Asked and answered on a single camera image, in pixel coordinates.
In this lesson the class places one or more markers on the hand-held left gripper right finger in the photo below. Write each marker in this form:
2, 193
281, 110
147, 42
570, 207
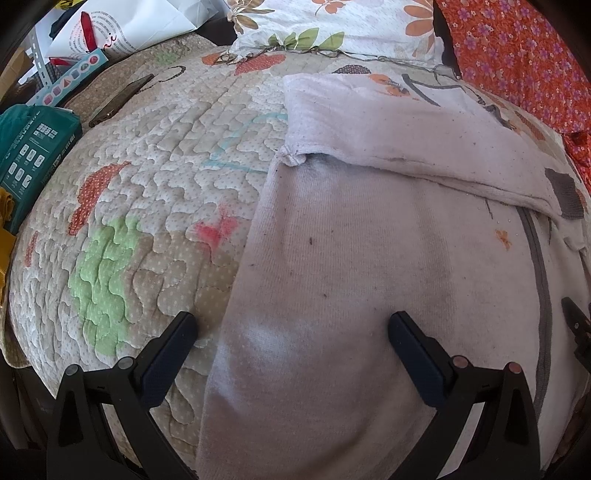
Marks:
415, 353

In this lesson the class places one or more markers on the white paper bag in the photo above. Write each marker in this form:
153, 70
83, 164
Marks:
147, 23

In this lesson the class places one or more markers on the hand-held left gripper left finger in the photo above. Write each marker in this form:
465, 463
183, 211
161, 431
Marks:
171, 350

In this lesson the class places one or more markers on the orange floral cloth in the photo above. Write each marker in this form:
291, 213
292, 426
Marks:
521, 50

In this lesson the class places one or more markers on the floral pillow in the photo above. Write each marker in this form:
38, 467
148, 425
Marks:
332, 23

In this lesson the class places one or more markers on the white embroidered sweater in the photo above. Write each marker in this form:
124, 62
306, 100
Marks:
369, 258

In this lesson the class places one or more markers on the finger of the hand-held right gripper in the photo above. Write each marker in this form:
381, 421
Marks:
577, 323

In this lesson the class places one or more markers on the teal cardboard box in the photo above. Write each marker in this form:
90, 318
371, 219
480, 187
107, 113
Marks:
32, 152

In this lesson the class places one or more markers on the patchwork quilted bedspread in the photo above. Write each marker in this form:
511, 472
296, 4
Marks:
152, 184

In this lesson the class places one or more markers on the perforated metal bar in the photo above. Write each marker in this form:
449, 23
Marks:
40, 60

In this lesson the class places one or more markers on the light blue shapes box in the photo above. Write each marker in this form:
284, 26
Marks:
69, 81

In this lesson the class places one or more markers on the dark phone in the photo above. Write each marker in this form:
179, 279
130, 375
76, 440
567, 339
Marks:
120, 101

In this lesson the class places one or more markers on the mustard yellow cloth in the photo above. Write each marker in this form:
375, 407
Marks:
5, 240

